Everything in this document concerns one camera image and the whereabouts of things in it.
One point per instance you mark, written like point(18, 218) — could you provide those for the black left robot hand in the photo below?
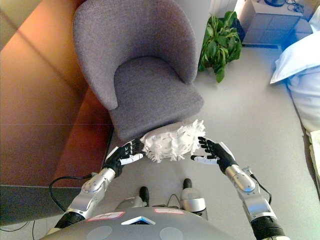
point(117, 160)

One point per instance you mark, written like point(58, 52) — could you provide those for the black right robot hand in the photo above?
point(223, 156)

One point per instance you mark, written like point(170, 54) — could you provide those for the white fringed cloth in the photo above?
point(172, 141)

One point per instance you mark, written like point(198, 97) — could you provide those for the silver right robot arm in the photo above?
point(243, 181)

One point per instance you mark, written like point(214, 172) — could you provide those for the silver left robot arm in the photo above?
point(92, 186)

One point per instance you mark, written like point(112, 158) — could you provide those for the white bed pillow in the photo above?
point(297, 57)

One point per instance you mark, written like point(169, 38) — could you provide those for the silver left robot leg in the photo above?
point(135, 201)

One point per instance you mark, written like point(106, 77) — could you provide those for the silver robot leg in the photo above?
point(135, 201)
point(192, 200)

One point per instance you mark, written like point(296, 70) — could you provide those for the silver right robot leg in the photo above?
point(192, 200)

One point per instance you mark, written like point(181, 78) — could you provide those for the grey robot torso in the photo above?
point(140, 232)

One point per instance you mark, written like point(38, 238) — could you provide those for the beige bed base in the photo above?
point(313, 152)

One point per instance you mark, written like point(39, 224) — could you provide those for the blue panel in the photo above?
point(37, 112)

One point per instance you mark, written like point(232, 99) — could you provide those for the white duvet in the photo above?
point(308, 100)

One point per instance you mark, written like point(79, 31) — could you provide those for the green potted plant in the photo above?
point(220, 45)

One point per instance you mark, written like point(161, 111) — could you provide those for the grey fabric armchair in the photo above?
point(132, 37)

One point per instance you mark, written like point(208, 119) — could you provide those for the white bedside cabinet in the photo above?
point(270, 22)

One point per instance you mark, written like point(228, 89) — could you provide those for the black object on cabinet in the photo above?
point(273, 2)

